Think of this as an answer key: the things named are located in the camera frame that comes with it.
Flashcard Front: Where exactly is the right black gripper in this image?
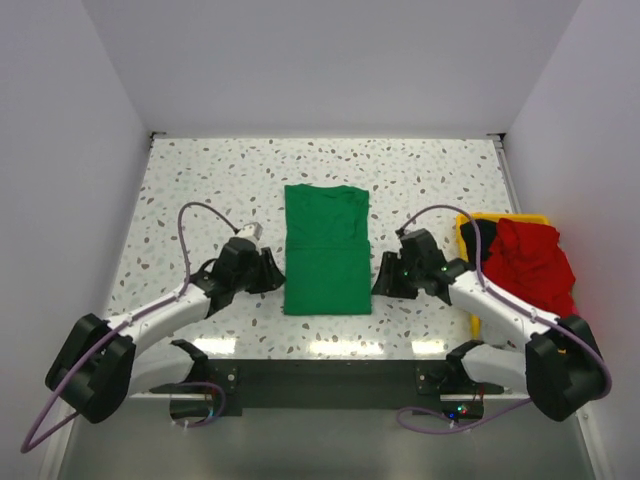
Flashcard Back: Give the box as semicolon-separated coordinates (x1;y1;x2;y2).
370;251;423;300

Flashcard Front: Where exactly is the green t shirt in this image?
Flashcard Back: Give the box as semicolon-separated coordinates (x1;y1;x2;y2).
283;184;372;316

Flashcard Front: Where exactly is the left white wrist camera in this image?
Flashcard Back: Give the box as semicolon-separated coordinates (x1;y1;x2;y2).
235;222;263;244

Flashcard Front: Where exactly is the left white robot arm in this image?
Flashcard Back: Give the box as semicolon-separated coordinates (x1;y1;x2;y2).
45;236;285;424

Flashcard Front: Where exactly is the red t shirt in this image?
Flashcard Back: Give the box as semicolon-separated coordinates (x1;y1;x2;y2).
483;218;576;317

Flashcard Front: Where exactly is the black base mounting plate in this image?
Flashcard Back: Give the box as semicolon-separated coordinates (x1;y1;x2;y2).
151;360;504;419

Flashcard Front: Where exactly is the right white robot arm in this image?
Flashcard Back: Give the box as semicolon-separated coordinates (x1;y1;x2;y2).
372;229;612;421

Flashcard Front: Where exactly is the yellow plastic bin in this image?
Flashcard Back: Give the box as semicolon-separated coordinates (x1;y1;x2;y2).
453;212;587;336

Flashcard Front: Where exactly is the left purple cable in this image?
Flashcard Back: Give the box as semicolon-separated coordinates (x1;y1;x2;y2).
19;202;241;454

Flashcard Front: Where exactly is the aluminium frame rail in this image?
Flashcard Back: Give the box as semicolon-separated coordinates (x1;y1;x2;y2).
49;384;594;401

